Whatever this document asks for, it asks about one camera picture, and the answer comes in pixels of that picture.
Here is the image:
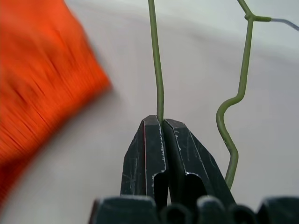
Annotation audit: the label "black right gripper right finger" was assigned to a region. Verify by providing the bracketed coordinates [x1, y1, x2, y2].
[163, 118, 236, 206]

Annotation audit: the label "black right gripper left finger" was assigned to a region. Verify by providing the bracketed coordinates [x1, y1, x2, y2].
[120, 115, 169, 207]

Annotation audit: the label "green wire hanger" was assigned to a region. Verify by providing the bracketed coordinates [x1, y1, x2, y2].
[148, 0, 299, 190]

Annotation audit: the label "orange shorts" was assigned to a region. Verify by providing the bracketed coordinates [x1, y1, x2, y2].
[0, 0, 113, 205]

